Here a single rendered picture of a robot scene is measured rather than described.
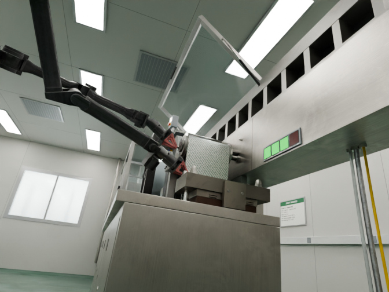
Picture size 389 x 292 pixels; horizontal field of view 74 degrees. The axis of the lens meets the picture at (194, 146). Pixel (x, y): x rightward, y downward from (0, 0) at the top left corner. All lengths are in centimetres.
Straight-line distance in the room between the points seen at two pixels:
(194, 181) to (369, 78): 69
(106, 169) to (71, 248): 195
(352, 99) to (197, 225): 66
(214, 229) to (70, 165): 620
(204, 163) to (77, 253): 566
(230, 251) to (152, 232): 30
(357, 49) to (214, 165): 77
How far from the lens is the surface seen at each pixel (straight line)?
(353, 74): 99
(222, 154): 138
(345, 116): 95
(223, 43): 159
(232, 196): 110
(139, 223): 93
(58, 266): 679
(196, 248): 97
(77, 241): 675
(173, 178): 133
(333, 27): 119
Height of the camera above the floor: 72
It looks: 23 degrees up
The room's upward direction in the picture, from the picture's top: 7 degrees clockwise
